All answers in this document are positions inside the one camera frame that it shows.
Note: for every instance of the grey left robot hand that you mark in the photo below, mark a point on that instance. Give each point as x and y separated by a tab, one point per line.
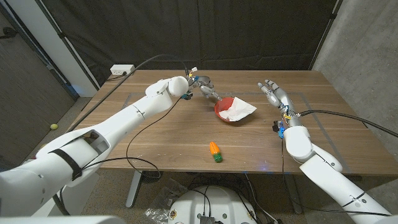
203	84

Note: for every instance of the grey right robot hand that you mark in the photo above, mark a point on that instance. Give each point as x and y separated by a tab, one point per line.
280	96

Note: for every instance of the red plastic bowl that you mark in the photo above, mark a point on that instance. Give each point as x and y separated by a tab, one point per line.
221	106

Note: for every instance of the white paper napkin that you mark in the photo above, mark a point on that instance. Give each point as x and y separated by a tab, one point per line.
241	109

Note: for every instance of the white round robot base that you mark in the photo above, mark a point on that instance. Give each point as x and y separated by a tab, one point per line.
217	202

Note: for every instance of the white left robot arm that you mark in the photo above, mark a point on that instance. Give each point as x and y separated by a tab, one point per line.
124	118

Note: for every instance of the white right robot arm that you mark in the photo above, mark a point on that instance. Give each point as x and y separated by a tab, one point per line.
326	180

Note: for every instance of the orange green toy carrot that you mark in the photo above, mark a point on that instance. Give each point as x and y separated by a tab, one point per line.
214	149

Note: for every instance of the black fabric backdrop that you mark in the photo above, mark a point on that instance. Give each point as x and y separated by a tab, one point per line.
186	31

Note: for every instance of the white power strip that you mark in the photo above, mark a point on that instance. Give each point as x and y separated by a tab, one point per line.
122	69

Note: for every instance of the black backdrop stand pole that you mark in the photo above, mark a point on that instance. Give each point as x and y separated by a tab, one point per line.
333	15
62	35

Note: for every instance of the grey metal table leg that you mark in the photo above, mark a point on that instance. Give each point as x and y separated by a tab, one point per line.
293	193
133	189

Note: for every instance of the clear plastic bag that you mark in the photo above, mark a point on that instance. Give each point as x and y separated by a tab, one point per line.
161	205

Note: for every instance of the small yellow ball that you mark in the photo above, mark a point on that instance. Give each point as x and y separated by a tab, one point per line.
54	126

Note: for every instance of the blue black left wrist camera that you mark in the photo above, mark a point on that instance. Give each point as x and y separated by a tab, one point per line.
186	96

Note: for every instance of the blue black wrist camera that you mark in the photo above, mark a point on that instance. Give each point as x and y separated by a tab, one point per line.
281	132
186	96

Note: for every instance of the blue black right wrist camera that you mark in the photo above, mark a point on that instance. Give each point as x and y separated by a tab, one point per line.
281	132

